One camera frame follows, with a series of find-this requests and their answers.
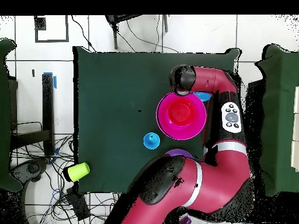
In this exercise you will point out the purple bowl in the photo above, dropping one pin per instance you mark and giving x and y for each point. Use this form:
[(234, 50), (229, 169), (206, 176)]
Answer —
[(178, 152)]

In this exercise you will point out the large pink bowl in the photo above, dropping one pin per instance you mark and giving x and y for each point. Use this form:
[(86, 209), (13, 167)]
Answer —
[(163, 121)]

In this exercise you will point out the small orange bowl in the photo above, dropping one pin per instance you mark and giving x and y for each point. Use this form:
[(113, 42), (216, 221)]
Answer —
[(181, 112)]

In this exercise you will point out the green cloth side table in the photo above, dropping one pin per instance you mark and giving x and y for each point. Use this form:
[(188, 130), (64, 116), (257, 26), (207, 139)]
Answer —
[(4, 116), (280, 105)]

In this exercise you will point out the black camera tripod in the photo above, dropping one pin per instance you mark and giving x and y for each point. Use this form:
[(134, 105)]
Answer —
[(115, 37)]

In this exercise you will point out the light blue cup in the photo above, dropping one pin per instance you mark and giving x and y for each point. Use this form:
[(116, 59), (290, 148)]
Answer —
[(153, 142)]

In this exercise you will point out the black rectangular box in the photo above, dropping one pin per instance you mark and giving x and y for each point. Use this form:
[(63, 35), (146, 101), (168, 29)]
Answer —
[(78, 204)]

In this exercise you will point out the blue tape strip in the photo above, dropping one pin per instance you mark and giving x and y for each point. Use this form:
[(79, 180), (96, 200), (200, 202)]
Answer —
[(55, 82)]

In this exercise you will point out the dark green table cloth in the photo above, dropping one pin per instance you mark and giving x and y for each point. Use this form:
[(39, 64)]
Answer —
[(116, 81)]

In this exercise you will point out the black metal frame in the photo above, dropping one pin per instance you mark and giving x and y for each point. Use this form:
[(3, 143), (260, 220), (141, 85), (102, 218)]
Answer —
[(48, 112)]

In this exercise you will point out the small purple object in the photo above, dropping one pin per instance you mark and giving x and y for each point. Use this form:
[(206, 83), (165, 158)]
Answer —
[(185, 220)]

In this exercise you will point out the large light blue bowl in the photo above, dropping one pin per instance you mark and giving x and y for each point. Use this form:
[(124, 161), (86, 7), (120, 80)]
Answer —
[(203, 96)]

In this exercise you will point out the light green cup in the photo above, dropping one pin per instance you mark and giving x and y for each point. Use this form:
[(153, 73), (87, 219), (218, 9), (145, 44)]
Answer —
[(78, 172)]

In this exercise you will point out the grey chair base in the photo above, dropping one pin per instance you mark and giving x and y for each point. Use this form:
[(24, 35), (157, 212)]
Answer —
[(32, 168)]

